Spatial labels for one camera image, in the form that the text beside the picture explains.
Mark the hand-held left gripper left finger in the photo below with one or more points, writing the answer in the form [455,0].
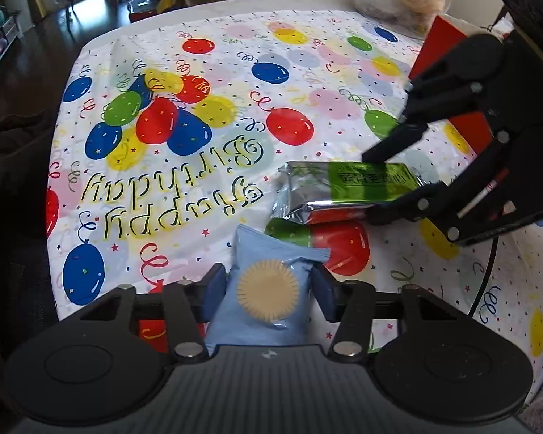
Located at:
[215,289]

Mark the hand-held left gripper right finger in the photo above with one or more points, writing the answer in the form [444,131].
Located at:
[326,291]

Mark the light blue snack packet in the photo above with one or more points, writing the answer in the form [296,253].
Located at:
[262,325]

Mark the red cardboard box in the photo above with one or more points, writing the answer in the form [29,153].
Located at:
[439,49]

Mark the dark jacket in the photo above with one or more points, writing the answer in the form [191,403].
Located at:
[9,167]

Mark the green and silver snack packet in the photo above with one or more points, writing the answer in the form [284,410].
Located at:
[344,190]

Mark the red and blue floor toy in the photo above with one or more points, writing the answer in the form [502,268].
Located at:
[142,8]

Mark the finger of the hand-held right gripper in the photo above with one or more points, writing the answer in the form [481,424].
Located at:
[389,144]
[402,208]

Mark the balloon print tablecloth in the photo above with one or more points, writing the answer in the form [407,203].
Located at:
[208,77]

